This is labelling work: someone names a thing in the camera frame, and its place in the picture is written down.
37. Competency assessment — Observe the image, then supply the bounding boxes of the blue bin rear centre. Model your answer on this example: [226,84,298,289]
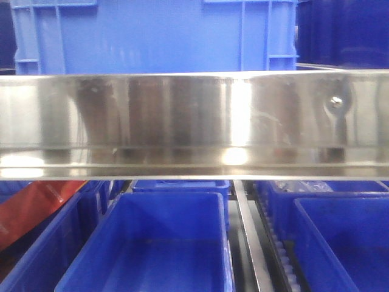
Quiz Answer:
[130,179,230,230]

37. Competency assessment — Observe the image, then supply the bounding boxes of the blue bin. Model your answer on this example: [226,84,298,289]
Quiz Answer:
[130,179,230,230]
[55,192,235,291]
[1,181,114,291]
[255,180,388,241]
[294,197,388,291]

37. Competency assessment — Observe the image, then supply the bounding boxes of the blue bin rear right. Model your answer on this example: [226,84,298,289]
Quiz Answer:
[255,180,388,241]

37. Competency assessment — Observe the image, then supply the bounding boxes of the blue bin centre lower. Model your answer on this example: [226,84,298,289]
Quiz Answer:
[55,192,235,291]

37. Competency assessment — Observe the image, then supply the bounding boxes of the blue bin right lower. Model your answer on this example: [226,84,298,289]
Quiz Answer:
[294,197,388,291]

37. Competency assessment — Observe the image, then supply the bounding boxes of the large blue crate upper shelf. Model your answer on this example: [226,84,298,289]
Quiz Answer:
[10,1,297,75]

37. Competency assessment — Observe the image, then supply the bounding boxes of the blue bin left lower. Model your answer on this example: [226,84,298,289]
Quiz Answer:
[1,181,114,291]

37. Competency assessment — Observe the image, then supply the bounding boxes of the roller track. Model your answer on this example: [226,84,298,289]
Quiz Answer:
[255,195,311,291]

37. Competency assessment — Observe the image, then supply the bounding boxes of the dark blue crate upper right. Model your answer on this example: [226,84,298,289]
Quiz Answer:
[296,1,388,69]

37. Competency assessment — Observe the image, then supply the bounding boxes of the red package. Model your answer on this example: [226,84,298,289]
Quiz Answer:
[1,180,86,251]

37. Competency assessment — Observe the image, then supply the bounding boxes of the stainless steel shelf rail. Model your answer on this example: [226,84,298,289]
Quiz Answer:
[1,69,388,180]

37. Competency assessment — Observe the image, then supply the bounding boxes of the steel divider rail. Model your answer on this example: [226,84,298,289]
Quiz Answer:
[233,180,273,291]

